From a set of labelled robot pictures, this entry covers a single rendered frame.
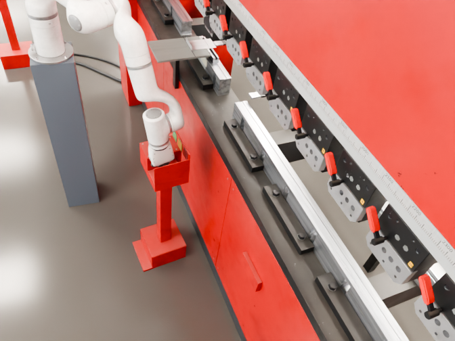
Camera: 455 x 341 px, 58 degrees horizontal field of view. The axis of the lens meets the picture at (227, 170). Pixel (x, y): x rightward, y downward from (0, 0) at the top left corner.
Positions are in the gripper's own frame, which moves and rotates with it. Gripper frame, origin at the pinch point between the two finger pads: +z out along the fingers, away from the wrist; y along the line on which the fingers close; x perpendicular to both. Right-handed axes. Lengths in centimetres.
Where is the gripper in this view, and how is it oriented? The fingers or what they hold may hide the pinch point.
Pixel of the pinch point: (164, 168)
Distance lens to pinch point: 180.8
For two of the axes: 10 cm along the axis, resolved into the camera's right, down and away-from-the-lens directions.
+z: 0.2, 6.6, 7.5
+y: -8.9, 3.5, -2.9
